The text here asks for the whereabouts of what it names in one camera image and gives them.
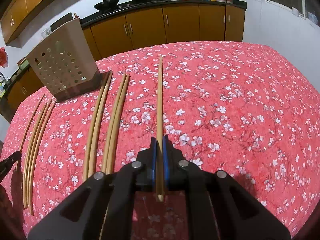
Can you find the yellow detergent bottle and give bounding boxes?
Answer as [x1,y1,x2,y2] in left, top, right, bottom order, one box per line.
[0,73,7,98]

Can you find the red plastic bag hanging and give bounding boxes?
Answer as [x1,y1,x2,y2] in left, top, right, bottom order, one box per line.
[0,47,8,68]

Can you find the wooden chopstick seven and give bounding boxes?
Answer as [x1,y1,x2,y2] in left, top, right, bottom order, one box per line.
[101,74,126,174]

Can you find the wooden chopstick nine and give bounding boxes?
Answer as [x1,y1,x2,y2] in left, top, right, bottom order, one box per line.
[156,55,164,202]

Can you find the wooden chopstick six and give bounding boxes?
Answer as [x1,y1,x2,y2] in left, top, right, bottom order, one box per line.
[88,71,113,178]

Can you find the wooden chopstick one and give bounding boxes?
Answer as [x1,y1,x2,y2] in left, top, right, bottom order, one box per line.
[15,94,45,171]

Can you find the dark cutting board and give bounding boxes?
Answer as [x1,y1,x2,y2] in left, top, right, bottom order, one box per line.
[50,12,73,32]

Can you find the wooden chopstick four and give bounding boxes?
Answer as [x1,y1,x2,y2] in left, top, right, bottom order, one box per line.
[27,99,56,216]

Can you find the wooden chopstick eight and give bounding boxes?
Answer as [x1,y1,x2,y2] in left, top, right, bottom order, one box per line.
[106,74,130,174]

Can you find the beige perforated utensil holder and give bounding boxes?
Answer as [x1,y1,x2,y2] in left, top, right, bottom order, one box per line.
[26,18,102,102]

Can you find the wooden lower kitchen cabinets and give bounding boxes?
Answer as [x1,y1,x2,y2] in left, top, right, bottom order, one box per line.
[1,0,247,122]

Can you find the wooden chopstick five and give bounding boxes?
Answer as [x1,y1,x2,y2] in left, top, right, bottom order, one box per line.
[82,72,109,182]

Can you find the wooden upper cabinets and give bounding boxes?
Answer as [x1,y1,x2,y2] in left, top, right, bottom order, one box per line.
[1,0,54,45]

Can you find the black wok left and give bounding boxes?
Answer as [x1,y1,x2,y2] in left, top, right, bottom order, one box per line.
[94,0,119,11]

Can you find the red floral tablecloth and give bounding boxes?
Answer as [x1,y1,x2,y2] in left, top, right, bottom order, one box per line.
[1,42,319,236]

